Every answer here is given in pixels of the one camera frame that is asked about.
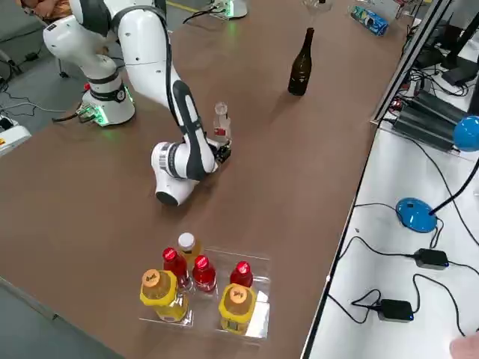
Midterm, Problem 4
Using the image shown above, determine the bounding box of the black power adapter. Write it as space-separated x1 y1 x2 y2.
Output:
414 248 450 271
376 298 415 323

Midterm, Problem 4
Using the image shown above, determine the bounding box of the person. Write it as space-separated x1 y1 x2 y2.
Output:
14 0 74 22

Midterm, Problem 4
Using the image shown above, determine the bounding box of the dark glass wine bottle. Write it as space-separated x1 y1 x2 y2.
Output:
287 27 315 96

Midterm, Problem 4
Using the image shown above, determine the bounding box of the clear acrylic bottle shelf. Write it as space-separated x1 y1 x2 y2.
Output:
138 245 272 340

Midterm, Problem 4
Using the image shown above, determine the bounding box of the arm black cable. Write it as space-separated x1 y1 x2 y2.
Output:
144 5 199 139

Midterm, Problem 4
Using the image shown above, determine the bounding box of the black power supply brick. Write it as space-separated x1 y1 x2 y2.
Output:
409 88 469 126
391 107 460 152

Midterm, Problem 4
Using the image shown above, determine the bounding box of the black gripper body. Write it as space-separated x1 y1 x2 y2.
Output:
213 143 234 165

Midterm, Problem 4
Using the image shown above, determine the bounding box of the blue cookie box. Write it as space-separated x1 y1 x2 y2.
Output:
361 10 390 37

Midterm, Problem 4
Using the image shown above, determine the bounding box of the red drink bottle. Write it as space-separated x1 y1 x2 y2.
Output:
161 247 189 289
191 254 219 294
228 260 255 289

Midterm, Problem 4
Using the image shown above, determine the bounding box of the blue desk lamp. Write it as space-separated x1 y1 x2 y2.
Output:
395 114 479 234

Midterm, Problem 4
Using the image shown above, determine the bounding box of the large yellow bottle orange cap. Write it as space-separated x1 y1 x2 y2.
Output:
138 268 190 324
217 282 257 335

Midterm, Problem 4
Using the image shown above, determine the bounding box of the small clear drink bottle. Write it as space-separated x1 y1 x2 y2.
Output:
213 102 234 147

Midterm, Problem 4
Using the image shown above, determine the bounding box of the teal snack box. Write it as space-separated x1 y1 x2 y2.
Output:
350 4 372 22

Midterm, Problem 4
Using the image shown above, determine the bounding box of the aluminium frame post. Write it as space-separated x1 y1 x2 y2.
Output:
369 0 451 126

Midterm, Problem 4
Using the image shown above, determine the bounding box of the yellow tea bottle white cap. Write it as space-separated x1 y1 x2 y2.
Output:
177 232 205 269

